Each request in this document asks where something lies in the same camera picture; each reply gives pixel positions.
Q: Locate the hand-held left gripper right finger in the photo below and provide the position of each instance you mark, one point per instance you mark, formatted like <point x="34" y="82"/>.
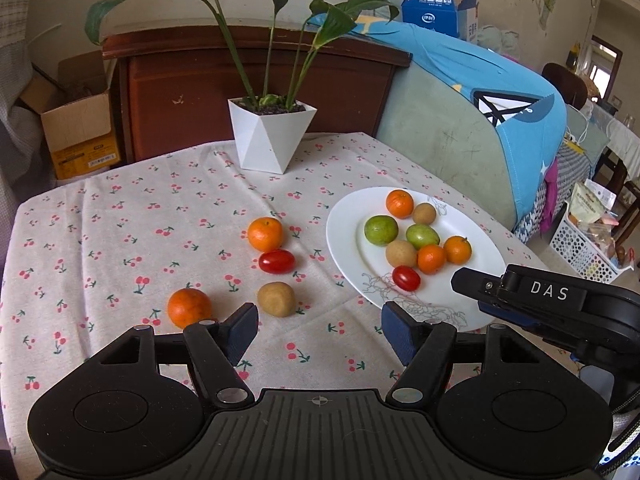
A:
<point x="400" y="334"/>

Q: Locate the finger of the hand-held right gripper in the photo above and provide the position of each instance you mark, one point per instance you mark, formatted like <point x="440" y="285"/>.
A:
<point x="525" y="305"/>

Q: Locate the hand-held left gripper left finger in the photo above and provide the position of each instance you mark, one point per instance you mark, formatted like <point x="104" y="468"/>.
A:
<point x="242" y="331"/>

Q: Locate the red cherry tomato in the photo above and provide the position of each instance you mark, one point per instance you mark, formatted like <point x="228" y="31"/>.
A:
<point x="276" y="261"/>
<point x="406" y="278"/>

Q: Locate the orange mandarin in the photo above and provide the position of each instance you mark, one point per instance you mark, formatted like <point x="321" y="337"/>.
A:
<point x="265" y="233"/>
<point x="400" y="203"/>
<point x="458" y="249"/>
<point x="189" y="308"/>
<point x="431" y="258"/>

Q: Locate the large brown round fruit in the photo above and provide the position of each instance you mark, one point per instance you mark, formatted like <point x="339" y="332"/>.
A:
<point x="401" y="253"/>

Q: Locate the light green round fruit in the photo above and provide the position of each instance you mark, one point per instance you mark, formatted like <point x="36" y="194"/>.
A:
<point x="423" y="235"/>

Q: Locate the large green round fruit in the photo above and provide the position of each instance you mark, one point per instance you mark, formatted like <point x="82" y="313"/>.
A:
<point x="381" y="230"/>

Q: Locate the white plate with line drawing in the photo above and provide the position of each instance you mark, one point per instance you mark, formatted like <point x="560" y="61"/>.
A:
<point x="350" y="240"/>

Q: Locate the white perforated basket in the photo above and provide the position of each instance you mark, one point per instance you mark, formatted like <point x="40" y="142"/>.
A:
<point x="585" y="250"/>

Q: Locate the pink cloth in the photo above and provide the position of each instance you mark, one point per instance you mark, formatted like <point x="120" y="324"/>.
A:
<point x="550" y="195"/>

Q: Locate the beige snack bag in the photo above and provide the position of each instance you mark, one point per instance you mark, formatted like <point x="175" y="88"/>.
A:
<point x="590" y="205"/>

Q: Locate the cherry print tablecloth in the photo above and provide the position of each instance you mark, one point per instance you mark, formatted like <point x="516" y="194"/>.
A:
<point x="125" y="220"/>

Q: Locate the pale green sofa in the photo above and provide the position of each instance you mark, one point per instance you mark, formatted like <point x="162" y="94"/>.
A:
<point x="440" y="145"/>

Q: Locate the white faceted plant pot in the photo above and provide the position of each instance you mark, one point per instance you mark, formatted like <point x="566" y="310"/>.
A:
<point x="270" y="140"/>

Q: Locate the dark wooden chair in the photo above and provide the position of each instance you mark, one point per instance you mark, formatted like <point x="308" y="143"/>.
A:
<point x="565" y="85"/>

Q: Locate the blue printed blanket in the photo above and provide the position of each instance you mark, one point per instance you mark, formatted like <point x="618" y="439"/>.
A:
<point x="480" y="70"/>

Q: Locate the dark wooden cabinet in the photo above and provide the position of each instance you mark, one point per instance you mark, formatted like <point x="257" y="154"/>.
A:
<point x="175" y="95"/>

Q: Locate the open cardboard box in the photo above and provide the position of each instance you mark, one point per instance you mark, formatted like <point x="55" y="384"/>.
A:
<point x="80" y="130"/>

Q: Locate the green leafy plant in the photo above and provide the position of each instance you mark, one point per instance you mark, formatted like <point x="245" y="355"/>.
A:
<point x="250" y="35"/>

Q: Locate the grey checked cloth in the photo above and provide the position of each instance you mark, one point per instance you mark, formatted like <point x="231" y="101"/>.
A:
<point x="15" y="125"/>

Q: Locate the blue carton box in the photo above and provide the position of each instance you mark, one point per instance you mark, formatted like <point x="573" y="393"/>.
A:
<point x="435" y="7"/>

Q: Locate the checked lace-trimmed curtain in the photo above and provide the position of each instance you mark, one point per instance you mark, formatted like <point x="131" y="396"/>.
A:
<point x="12" y="5"/>

